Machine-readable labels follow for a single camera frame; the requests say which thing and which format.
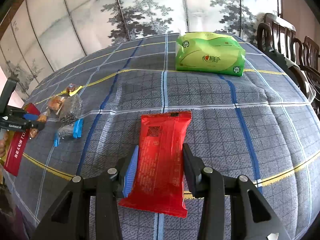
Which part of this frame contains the red and gold tin box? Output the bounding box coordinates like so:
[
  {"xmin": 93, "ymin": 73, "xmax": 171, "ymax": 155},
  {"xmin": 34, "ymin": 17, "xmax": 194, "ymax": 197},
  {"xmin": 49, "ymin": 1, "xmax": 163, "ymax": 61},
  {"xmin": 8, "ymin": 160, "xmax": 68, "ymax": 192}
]
[{"xmin": 0, "ymin": 102, "xmax": 42, "ymax": 177}]

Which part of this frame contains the yellow wrapped candy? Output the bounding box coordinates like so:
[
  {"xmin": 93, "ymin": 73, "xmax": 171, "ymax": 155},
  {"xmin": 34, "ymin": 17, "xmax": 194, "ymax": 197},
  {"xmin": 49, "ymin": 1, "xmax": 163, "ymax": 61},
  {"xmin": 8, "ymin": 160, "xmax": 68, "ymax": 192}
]
[{"xmin": 61, "ymin": 83, "xmax": 82, "ymax": 97}]

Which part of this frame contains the painted landscape folding screen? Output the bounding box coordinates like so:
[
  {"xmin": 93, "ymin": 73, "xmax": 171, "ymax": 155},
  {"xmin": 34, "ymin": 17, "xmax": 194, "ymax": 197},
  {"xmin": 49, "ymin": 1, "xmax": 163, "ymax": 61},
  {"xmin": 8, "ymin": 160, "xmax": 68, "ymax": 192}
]
[{"xmin": 0, "ymin": 0, "xmax": 280, "ymax": 100}]

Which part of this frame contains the dark sesame block packet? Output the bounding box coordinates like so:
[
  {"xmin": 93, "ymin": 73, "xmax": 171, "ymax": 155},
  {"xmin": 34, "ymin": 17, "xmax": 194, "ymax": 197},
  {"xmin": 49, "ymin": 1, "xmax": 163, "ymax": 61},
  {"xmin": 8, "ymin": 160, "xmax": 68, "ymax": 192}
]
[{"xmin": 59, "ymin": 95, "xmax": 83, "ymax": 125}]

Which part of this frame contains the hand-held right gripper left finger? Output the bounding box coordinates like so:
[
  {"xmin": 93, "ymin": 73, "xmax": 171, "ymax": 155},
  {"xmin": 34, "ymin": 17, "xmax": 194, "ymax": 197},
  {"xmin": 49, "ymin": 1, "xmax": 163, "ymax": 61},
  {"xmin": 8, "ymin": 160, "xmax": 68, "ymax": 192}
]
[{"xmin": 31, "ymin": 145, "xmax": 140, "ymax": 240}]

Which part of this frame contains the blue grey plaid tablecloth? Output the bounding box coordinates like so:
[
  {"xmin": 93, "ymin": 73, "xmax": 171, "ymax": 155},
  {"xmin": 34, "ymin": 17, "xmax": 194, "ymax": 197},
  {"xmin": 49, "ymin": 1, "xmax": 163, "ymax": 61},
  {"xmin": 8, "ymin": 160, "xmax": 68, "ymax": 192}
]
[{"xmin": 0, "ymin": 33, "xmax": 320, "ymax": 240}]

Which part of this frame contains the dark wooden chair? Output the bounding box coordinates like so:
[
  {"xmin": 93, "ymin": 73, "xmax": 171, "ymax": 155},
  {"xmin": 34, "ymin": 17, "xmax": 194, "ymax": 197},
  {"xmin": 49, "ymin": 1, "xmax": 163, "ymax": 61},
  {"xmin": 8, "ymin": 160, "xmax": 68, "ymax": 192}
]
[
  {"xmin": 292, "ymin": 36, "xmax": 320, "ymax": 100},
  {"xmin": 257, "ymin": 13, "xmax": 303, "ymax": 80}
]

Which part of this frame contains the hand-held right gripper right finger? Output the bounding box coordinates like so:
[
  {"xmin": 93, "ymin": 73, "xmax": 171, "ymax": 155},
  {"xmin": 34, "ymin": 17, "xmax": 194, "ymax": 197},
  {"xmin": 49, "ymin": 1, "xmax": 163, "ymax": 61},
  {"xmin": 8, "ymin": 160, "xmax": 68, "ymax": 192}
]
[{"xmin": 182, "ymin": 143, "xmax": 292, "ymax": 240}]

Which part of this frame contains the clear peanut packet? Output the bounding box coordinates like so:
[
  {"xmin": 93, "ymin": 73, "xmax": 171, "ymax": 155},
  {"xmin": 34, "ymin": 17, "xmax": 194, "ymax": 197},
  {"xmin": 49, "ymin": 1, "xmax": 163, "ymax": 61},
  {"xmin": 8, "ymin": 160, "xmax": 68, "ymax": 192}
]
[{"xmin": 28, "ymin": 109, "xmax": 50, "ymax": 139}]

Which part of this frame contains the clear packet of orange snacks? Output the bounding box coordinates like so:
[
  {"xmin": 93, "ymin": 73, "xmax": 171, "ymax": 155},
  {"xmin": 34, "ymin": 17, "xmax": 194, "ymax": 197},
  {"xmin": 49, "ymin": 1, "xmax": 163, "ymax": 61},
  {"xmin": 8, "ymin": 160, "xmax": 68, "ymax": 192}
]
[{"xmin": 46, "ymin": 95, "xmax": 66, "ymax": 113}]

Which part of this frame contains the red snack packet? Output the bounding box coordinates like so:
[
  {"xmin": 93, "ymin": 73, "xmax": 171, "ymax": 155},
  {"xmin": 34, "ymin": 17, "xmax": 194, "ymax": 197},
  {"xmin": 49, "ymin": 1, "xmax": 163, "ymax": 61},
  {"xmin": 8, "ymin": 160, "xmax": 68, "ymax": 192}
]
[{"xmin": 118, "ymin": 110, "xmax": 192, "ymax": 218}]

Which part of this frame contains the person's left hand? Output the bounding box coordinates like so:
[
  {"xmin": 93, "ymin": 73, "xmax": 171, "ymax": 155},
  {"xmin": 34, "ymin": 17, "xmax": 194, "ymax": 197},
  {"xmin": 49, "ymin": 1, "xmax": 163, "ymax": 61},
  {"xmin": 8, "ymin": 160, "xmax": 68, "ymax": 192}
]
[{"xmin": 0, "ymin": 131, "xmax": 7, "ymax": 159}]

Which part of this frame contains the blue-ended clear candy packet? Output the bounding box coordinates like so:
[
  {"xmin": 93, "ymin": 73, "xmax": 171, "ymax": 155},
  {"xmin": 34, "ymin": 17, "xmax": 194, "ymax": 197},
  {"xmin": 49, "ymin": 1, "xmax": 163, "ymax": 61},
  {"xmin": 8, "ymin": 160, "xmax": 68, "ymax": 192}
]
[{"xmin": 54, "ymin": 119, "xmax": 84, "ymax": 147}]

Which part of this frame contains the green tissue pack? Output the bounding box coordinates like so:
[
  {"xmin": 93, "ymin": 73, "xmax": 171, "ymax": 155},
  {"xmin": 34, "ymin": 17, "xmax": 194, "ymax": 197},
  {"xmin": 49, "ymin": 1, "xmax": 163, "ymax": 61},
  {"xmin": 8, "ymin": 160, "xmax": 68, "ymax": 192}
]
[{"xmin": 175, "ymin": 31, "xmax": 246, "ymax": 77}]

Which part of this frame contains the dark cloth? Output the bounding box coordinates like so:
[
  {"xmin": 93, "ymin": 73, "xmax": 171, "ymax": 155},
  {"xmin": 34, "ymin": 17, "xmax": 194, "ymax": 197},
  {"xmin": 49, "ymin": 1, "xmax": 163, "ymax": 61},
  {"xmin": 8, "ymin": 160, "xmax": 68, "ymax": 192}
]
[{"xmin": 267, "ymin": 51, "xmax": 300, "ymax": 70}]

